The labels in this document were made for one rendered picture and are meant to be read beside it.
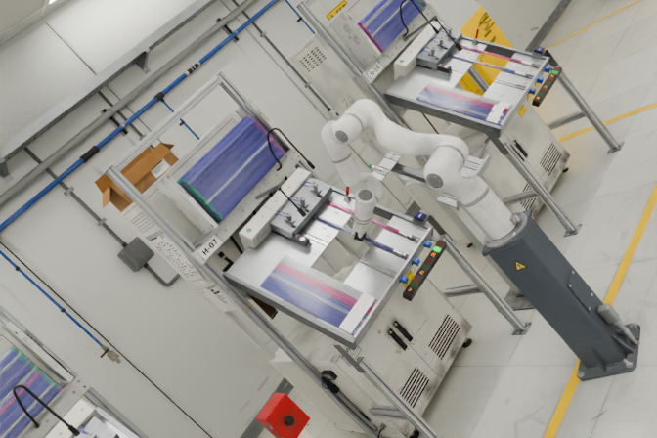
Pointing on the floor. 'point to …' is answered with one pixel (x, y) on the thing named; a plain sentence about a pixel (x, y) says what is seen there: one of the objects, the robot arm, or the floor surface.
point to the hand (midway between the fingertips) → (361, 236)
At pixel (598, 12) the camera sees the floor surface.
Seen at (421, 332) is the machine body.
